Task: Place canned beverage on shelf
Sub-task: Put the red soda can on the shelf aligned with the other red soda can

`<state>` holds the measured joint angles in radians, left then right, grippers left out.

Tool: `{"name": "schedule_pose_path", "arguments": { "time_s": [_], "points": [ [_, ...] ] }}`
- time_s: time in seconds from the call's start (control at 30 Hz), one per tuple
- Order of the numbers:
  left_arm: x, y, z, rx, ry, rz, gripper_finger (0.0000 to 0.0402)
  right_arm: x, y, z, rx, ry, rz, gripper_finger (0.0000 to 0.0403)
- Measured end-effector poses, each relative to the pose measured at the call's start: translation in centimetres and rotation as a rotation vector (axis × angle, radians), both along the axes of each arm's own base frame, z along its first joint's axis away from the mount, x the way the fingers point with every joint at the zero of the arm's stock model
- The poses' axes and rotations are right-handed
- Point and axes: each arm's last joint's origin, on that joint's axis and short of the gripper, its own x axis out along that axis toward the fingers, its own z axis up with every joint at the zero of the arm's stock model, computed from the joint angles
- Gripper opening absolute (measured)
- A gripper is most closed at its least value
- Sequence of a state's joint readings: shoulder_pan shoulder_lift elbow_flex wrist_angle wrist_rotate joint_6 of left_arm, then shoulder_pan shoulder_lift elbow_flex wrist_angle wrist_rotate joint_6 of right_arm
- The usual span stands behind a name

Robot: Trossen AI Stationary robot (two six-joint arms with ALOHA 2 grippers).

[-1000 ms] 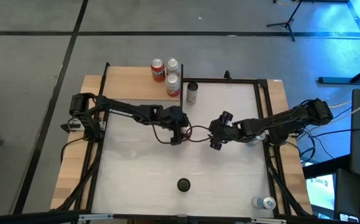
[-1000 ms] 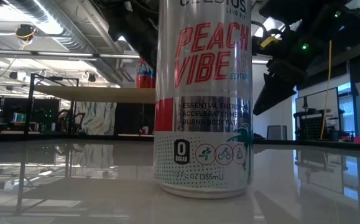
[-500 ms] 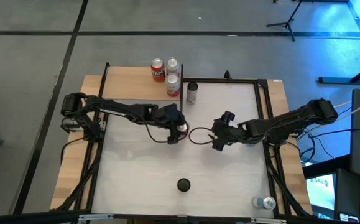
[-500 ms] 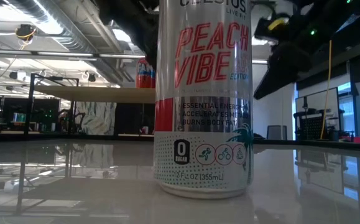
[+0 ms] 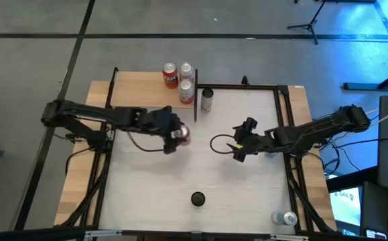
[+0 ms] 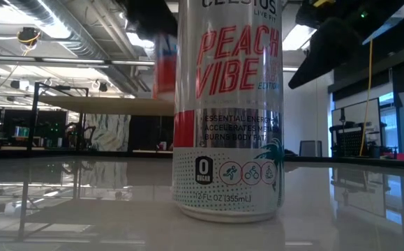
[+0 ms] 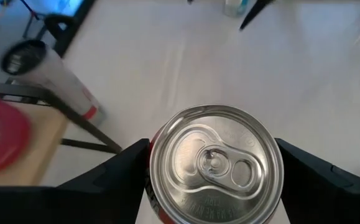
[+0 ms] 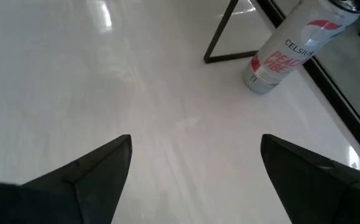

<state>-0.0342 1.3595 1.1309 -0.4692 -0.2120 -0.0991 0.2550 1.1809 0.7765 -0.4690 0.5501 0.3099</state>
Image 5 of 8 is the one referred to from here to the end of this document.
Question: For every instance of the dark-lidded silver Celsius can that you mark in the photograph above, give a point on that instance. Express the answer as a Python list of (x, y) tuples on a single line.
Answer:
[(206, 103)]

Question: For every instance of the lit computer monitor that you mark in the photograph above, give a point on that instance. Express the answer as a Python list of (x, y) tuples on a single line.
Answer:
[(346, 207)]

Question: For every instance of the red Fanta can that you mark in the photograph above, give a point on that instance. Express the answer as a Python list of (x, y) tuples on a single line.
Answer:
[(184, 138), (170, 79)]

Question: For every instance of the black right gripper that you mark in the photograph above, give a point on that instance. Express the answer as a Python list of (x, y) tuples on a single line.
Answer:
[(252, 142)]

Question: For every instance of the blue silver Red Bull can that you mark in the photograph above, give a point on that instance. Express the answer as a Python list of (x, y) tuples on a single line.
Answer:
[(282, 218)]

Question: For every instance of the black desktop device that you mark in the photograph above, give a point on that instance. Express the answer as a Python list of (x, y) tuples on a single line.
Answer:
[(378, 207)]

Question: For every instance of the small black clamp mount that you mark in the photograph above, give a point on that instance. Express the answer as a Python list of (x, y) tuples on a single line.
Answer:
[(245, 81)]

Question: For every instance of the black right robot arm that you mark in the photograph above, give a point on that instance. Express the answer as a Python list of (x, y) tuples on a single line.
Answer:
[(314, 130)]

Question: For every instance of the black tripod stand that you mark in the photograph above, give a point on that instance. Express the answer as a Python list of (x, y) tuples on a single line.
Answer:
[(311, 25)]

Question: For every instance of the light wooden shelf board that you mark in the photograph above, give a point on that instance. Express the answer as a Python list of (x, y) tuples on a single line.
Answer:
[(136, 90)]

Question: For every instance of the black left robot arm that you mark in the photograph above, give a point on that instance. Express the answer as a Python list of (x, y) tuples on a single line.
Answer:
[(89, 115)]

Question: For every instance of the black frame wooden shelf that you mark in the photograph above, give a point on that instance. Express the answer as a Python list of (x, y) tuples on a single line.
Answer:
[(195, 107)]

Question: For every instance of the silver corner bracket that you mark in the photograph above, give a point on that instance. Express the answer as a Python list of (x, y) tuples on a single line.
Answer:
[(289, 237), (103, 233)]

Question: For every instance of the silver Celsius Peach Vibe can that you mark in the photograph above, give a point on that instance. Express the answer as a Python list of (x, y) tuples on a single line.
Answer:
[(186, 68)]

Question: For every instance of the black metal table frame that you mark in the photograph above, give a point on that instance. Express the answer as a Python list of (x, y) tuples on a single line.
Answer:
[(240, 86)]

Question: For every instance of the pink and white beverage can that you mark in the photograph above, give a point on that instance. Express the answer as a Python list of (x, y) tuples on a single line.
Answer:
[(186, 95)]

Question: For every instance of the blue-lit metal desk frame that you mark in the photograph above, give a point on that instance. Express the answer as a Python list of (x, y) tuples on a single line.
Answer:
[(364, 86)]

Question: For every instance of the round black table camera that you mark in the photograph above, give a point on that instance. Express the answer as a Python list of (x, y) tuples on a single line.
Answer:
[(198, 199)]

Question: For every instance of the black metal beam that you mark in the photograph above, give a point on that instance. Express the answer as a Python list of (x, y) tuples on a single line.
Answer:
[(29, 234)]

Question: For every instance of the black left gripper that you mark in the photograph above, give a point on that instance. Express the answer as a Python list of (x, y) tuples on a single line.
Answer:
[(161, 122)]

